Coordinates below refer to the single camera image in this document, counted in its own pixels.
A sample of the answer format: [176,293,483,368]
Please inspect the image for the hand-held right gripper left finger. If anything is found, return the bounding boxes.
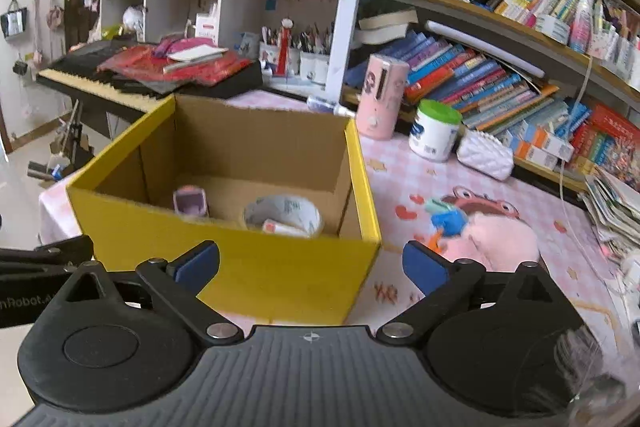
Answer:
[50,241,246,347]

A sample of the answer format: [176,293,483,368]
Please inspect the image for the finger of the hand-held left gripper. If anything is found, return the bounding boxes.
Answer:
[0,262,83,279]
[0,234,96,264]

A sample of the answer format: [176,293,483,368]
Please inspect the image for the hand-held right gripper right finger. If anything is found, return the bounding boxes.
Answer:
[376,241,581,348]

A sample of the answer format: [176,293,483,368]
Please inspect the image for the small purple plastic box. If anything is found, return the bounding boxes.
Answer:
[173,187,207,219]

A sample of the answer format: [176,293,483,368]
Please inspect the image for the pink plush toy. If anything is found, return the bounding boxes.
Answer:
[429,207,542,276]

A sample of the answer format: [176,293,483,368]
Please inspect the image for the yellow cardboard box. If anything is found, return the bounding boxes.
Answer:
[66,94,382,326]

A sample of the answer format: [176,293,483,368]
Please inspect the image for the white eraser box red label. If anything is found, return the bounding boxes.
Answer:
[261,219,312,238]

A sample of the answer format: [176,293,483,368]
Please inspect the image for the clear tape roll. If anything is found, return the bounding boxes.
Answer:
[243,196,322,239]

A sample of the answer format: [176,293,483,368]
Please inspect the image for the pink printed tablecloth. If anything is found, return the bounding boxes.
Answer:
[39,89,640,358]

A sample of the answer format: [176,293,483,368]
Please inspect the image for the keyboard stand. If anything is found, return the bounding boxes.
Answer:
[27,99,102,181]

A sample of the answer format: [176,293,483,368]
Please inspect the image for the white quilted pouch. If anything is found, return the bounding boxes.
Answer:
[456,129,515,182]

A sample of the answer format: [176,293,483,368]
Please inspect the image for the white jar green lid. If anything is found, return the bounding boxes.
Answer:
[409,99,464,163]

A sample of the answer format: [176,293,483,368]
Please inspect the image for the black electronic keyboard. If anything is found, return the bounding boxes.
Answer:
[36,39,264,114]

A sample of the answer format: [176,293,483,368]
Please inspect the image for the orange and blue small boxes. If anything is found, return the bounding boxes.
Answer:
[514,124,577,171]

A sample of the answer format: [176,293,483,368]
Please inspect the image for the pink cylindrical humidifier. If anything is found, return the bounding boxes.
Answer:
[356,53,410,142]

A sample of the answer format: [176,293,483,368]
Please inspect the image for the stack of magazines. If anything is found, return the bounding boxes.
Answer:
[582,167,640,259]

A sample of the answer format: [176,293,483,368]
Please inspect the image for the red boxed book set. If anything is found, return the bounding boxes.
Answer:
[570,102,640,191]

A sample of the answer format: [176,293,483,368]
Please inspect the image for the white pen cups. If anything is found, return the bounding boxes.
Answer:
[257,24,334,86]

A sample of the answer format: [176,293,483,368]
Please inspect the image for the hanging black tote bag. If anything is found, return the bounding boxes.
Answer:
[0,0,29,40]

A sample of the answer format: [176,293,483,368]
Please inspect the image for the white red small box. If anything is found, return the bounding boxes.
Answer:
[194,14,220,46]

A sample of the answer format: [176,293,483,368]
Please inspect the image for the white cubby shelf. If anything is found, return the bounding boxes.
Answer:
[100,0,342,54]

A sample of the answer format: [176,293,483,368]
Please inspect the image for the white pen holder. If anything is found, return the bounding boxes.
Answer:
[594,0,640,88]

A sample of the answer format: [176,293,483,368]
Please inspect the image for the white charging cable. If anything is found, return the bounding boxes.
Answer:
[556,0,598,228]

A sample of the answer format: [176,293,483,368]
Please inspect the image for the white bookshelf frame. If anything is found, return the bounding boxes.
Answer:
[325,0,640,208]

